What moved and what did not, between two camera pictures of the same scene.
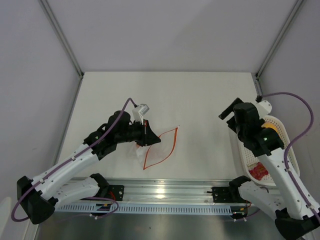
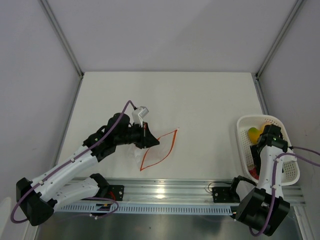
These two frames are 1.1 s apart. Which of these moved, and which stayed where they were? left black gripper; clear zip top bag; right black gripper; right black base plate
Moved: right black gripper
Stayed: left black gripper; right black base plate; clear zip top bag
